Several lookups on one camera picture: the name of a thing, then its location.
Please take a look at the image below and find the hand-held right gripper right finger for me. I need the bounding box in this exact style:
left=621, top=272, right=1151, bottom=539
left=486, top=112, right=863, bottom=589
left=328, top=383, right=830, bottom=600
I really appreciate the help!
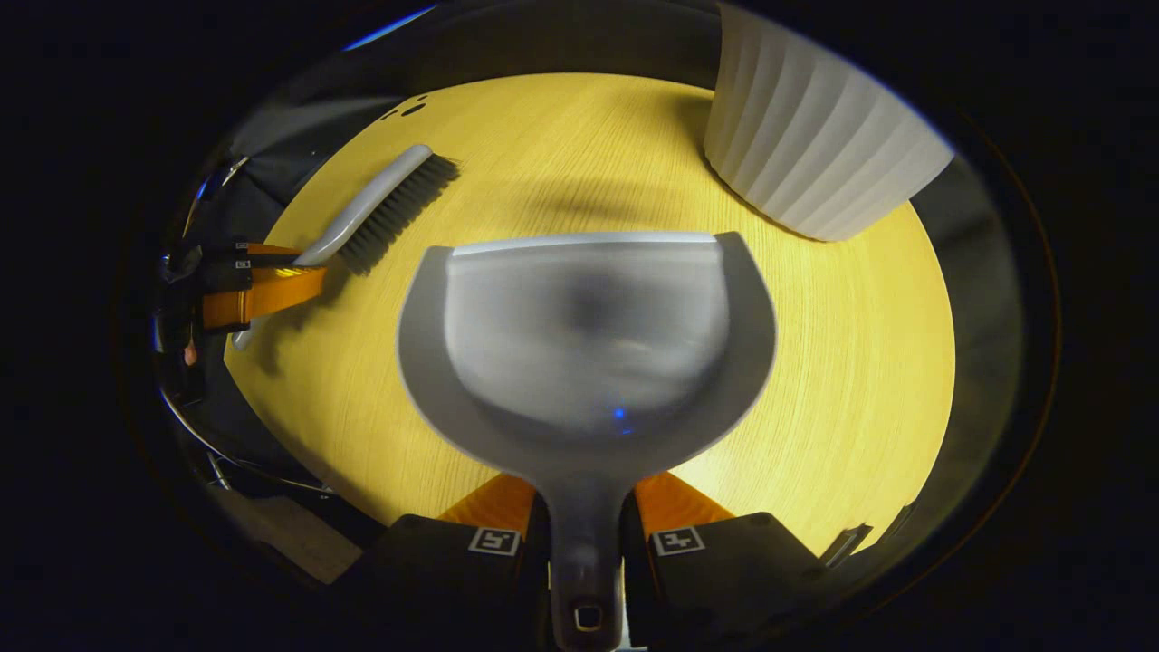
left=623, top=471, right=829, bottom=649

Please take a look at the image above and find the white ribbed garbage bin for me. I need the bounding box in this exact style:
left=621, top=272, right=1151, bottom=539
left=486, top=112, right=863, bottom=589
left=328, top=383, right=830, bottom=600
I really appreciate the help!
left=704, top=5, right=956, bottom=243

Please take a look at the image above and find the grey plastic dustpan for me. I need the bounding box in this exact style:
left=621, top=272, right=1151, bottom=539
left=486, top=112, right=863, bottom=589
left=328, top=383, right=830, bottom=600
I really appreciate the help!
left=397, top=232, right=778, bottom=652

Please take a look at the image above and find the small grey broom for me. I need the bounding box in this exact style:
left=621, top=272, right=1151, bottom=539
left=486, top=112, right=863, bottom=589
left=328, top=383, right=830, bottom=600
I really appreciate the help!
left=231, top=145, right=461, bottom=352

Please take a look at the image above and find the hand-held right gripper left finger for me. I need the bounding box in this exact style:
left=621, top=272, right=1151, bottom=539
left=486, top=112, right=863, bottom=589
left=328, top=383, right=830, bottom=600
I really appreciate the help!
left=358, top=473, right=551, bottom=652

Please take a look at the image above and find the thin gripper cable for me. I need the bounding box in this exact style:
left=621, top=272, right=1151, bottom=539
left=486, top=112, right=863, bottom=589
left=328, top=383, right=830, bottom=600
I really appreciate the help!
left=158, top=158, right=336, bottom=499

